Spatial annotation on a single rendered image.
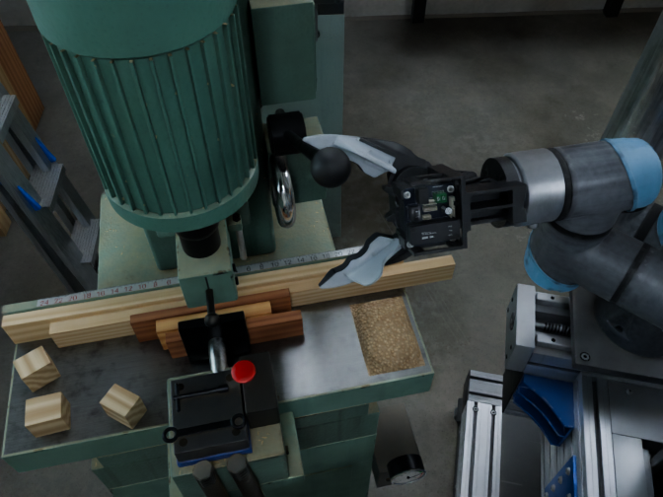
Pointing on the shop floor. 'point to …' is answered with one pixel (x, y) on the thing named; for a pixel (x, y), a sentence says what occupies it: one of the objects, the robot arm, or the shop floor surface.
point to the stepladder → (20, 186)
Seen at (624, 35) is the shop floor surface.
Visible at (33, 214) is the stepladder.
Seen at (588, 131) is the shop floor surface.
